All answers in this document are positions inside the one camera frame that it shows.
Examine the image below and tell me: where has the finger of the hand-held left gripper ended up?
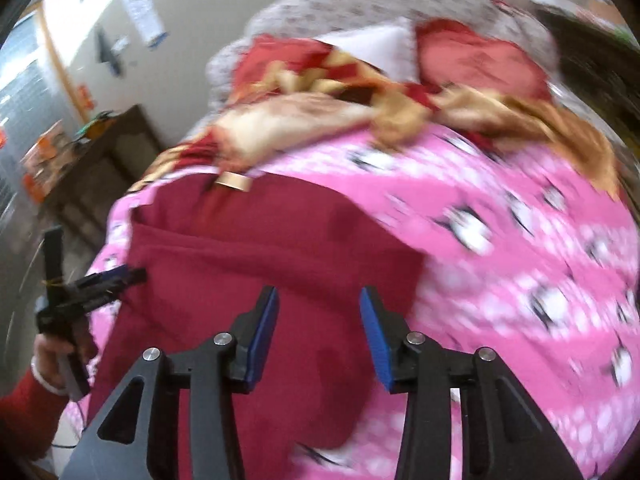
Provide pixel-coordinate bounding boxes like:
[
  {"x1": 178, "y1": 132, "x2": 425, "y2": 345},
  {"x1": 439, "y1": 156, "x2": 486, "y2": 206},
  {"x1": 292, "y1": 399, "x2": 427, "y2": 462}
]
[
  {"x1": 74, "y1": 284, "x2": 124, "y2": 315},
  {"x1": 84, "y1": 266, "x2": 149, "y2": 294}
]

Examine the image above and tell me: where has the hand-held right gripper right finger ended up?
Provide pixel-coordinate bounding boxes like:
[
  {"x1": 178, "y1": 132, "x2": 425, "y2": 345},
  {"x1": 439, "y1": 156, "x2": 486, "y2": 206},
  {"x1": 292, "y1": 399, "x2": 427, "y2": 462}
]
[{"x1": 359, "y1": 286, "x2": 586, "y2": 480}]

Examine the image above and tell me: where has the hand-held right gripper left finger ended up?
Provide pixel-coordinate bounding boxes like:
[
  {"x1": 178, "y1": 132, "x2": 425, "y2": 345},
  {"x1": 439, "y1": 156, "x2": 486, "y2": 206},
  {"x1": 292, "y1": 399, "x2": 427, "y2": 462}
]
[{"x1": 60, "y1": 286, "x2": 281, "y2": 480}]

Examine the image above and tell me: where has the maroon knit garment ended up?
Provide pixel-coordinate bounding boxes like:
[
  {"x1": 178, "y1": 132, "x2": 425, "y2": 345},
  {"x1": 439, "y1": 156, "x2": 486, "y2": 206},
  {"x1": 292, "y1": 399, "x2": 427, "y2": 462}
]
[{"x1": 87, "y1": 172, "x2": 426, "y2": 480}]

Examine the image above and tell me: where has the person's left forearm red sleeve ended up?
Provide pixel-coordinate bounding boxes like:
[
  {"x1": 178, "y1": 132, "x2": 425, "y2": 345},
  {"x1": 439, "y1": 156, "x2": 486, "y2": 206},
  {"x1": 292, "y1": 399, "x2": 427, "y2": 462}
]
[{"x1": 0, "y1": 362, "x2": 72, "y2": 462}]

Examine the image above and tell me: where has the person's left hand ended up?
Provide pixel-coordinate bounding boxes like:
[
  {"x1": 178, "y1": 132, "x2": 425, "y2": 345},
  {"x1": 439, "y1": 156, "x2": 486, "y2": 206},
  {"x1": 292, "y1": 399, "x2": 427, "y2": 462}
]
[{"x1": 31, "y1": 327, "x2": 99, "y2": 393}]

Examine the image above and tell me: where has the dark wooden side table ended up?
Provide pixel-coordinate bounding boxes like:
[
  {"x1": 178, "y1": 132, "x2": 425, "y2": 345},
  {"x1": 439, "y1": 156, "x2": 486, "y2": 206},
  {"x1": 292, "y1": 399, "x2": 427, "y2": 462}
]
[{"x1": 42, "y1": 105, "x2": 163, "y2": 261}]

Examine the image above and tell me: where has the pink penguin print blanket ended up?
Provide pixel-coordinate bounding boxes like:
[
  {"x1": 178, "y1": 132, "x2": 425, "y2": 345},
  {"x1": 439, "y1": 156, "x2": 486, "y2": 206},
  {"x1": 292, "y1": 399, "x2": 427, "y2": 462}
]
[{"x1": 85, "y1": 125, "x2": 640, "y2": 480}]

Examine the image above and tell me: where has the orange cardboard box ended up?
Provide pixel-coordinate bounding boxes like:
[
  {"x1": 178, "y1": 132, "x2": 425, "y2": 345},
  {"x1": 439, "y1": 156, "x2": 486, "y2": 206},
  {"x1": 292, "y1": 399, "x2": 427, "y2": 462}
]
[{"x1": 22, "y1": 120, "x2": 72, "y2": 197}]

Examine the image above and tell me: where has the glass block window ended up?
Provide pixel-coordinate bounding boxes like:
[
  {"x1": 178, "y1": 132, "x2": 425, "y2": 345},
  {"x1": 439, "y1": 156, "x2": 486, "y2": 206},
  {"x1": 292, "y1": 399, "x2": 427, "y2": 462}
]
[{"x1": 0, "y1": 15, "x2": 66, "y2": 162}]

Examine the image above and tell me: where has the red and gold blanket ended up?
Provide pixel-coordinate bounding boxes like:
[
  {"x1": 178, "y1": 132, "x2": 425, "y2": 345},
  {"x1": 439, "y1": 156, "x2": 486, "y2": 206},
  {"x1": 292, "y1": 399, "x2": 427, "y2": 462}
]
[{"x1": 125, "y1": 35, "x2": 621, "y2": 201}]

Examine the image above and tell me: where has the white pillow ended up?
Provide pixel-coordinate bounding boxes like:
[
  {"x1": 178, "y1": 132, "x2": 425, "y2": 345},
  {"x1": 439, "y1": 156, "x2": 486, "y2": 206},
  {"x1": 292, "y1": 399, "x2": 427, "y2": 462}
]
[{"x1": 312, "y1": 17, "x2": 418, "y2": 83}]

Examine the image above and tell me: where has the red heart-shaped pillow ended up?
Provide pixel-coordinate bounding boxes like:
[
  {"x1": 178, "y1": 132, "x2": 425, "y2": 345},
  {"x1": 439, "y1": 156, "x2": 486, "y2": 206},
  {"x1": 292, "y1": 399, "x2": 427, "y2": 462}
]
[{"x1": 415, "y1": 19, "x2": 551, "y2": 102}]

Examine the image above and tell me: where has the floral padded headboard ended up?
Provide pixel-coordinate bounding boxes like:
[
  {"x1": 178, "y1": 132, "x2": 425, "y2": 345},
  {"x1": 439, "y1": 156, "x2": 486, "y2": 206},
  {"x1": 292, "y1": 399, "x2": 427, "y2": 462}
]
[{"x1": 205, "y1": 0, "x2": 558, "y2": 121}]

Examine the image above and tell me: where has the dark carved wooden cabinet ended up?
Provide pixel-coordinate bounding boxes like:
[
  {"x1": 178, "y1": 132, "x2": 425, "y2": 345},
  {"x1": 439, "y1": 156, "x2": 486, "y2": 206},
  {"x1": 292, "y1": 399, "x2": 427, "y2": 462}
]
[{"x1": 530, "y1": 7, "x2": 640, "y2": 147}]

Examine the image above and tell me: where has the dark cloth on wall hook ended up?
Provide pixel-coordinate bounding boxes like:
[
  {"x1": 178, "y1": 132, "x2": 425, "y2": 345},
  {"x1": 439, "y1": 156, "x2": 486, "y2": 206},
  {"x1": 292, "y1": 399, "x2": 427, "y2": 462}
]
[{"x1": 95, "y1": 27, "x2": 129, "y2": 79}]

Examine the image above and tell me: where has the white wall calendar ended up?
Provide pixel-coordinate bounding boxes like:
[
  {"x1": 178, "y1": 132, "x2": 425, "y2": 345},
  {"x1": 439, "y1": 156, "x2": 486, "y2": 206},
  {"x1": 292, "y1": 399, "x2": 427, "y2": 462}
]
[{"x1": 122, "y1": 0, "x2": 167, "y2": 47}]

